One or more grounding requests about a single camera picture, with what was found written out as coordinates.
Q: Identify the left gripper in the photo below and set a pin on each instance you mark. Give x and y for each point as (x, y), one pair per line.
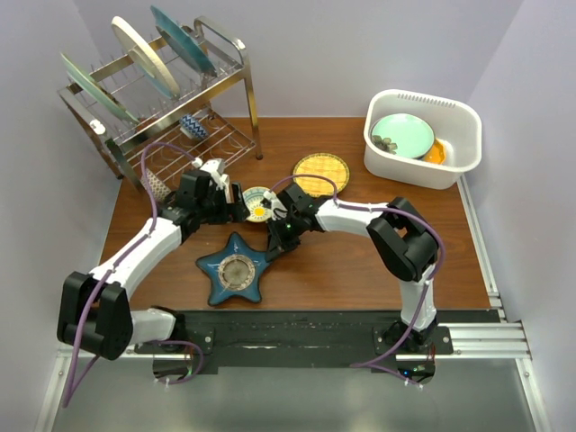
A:
(226, 213)

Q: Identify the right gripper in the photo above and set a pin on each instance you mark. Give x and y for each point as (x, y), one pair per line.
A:
(276, 243)

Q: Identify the black dish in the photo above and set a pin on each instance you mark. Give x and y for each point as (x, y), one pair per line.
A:
(234, 271)

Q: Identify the yellow patterned plate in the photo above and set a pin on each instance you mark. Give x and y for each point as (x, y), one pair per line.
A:
(321, 174)

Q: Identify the mint green flower plate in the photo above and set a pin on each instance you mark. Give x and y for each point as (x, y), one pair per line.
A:
(403, 135)

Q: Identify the orange polka dot plate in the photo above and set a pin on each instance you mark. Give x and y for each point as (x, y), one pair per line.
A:
(437, 153)

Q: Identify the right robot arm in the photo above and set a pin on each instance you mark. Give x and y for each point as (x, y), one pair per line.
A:
(407, 245)

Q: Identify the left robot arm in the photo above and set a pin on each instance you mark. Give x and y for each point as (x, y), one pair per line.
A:
(95, 313)

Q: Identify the white plastic bin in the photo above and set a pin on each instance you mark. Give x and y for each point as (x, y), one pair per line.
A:
(457, 124)

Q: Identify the small daisy bowl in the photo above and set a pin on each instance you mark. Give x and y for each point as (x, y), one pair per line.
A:
(253, 198)

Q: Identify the grey patterned cup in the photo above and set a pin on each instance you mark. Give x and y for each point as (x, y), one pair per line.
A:
(159, 189)

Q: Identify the metal dish rack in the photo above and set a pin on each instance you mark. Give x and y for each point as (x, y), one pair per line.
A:
(120, 143)

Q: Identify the blue zigzag bowl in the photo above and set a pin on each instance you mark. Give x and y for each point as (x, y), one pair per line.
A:
(192, 128)

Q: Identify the cream plate in rack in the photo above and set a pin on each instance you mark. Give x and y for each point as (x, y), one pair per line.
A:
(145, 58)

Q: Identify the teal plate in rack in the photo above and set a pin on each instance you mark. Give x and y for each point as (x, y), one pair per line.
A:
(182, 43)

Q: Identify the green plate in rack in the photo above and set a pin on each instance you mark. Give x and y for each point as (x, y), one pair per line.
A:
(88, 84)

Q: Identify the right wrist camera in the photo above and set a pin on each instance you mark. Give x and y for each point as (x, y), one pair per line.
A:
(273, 203)

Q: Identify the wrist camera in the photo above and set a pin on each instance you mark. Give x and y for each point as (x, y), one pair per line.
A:
(273, 203)
(215, 168)

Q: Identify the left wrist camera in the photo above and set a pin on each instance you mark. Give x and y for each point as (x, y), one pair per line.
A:
(215, 168)

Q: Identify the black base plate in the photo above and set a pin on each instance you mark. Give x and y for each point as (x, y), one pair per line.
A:
(288, 339)

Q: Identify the aluminium rail frame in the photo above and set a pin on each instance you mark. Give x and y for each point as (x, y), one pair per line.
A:
(458, 336)

